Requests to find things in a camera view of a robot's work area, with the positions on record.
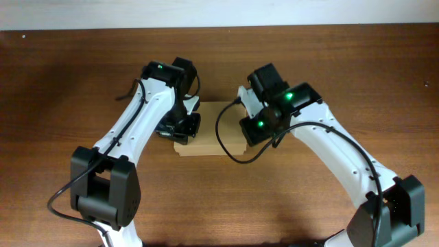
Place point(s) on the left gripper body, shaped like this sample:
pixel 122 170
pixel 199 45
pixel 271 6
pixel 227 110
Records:
pixel 178 123

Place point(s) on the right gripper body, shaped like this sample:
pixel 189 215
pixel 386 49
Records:
pixel 258 127

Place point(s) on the brown cardboard box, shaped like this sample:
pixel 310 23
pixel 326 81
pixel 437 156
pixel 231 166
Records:
pixel 205 142

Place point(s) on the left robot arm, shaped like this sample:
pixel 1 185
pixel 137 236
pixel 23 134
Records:
pixel 106 190

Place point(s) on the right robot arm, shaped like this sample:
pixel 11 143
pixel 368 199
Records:
pixel 390 210

